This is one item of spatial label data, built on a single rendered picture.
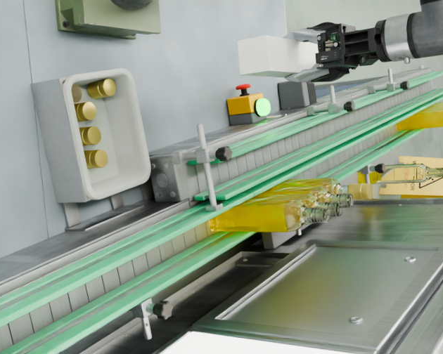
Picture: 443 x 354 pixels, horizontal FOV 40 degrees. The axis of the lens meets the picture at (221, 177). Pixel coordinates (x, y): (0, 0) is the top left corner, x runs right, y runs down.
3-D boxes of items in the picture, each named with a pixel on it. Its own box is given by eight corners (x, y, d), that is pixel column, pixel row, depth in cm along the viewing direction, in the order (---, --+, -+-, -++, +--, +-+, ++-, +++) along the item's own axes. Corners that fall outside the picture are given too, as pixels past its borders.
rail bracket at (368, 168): (340, 189, 185) (383, 188, 177) (337, 167, 184) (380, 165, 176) (346, 186, 188) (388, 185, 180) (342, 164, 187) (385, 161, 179)
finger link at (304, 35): (272, 21, 113) (317, 27, 108) (287, 24, 118) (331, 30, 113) (269, 38, 114) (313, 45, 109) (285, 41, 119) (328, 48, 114)
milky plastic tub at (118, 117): (57, 204, 113) (90, 204, 108) (30, 82, 109) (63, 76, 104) (122, 180, 127) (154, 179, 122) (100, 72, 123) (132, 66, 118)
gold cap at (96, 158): (76, 152, 115) (93, 151, 113) (90, 148, 118) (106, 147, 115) (80, 171, 116) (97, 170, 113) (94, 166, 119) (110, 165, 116)
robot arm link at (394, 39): (419, 15, 105) (422, 63, 105) (393, 20, 108) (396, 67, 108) (405, 10, 99) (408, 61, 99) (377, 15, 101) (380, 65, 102)
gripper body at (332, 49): (309, 27, 107) (375, 14, 100) (330, 31, 114) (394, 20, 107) (313, 71, 108) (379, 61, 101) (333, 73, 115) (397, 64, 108)
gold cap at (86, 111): (64, 105, 113) (80, 102, 111) (79, 102, 116) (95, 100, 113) (68, 123, 114) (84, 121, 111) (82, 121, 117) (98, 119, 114)
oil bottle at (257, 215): (209, 232, 130) (299, 233, 117) (204, 206, 129) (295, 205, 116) (224, 223, 134) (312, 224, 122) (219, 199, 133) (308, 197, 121)
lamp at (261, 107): (255, 117, 157) (265, 116, 155) (252, 100, 156) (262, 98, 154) (264, 114, 160) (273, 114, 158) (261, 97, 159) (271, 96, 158)
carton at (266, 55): (237, 41, 110) (266, 35, 107) (300, 49, 130) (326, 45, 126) (240, 74, 111) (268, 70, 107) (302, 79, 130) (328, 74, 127)
